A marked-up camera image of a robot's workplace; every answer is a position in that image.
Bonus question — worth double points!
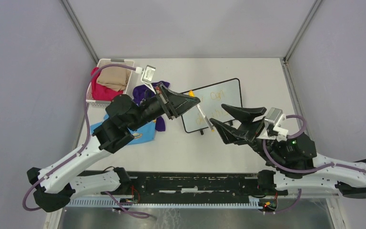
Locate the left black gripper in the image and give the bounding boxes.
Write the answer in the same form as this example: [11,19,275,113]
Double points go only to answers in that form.
[128,82,201,132]

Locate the white orange marker pen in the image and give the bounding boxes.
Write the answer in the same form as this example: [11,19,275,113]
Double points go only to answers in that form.
[196,104,214,132]

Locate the black framed whiteboard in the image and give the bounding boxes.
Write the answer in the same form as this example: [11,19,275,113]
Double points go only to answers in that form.
[182,78,243,133]

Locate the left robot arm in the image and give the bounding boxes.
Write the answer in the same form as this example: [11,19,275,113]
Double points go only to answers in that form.
[27,83,200,212]

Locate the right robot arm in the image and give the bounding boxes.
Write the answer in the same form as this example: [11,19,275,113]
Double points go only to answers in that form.
[210,104,366,199]

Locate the purple cloth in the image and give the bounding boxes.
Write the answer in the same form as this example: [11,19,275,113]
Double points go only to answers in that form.
[132,85,166,132]

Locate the blue patterned cloth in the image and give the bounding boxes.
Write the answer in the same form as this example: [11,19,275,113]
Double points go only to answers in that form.
[90,114,157,146]

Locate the white plastic basket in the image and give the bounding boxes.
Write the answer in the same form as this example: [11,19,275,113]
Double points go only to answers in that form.
[85,58,135,107]

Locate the beige cloth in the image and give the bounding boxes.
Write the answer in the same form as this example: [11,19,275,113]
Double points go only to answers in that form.
[96,66,131,91]

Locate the red cloth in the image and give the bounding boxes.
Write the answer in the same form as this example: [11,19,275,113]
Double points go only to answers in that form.
[91,67,124,101]

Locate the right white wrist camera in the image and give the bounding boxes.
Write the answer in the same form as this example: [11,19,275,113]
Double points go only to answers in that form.
[258,107,288,142]

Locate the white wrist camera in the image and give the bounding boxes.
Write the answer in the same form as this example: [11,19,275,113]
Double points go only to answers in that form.
[141,65,156,93]
[258,107,288,142]

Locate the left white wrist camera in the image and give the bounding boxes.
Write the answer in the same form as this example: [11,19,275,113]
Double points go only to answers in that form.
[141,65,156,93]

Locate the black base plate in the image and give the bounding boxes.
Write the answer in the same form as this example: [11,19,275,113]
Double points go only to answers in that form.
[90,170,288,206]

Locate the white slotted cable duct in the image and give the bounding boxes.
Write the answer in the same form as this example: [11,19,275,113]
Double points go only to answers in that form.
[66,196,262,210]

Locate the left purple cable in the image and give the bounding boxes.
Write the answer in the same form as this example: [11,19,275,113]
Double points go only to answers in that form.
[22,64,151,219]

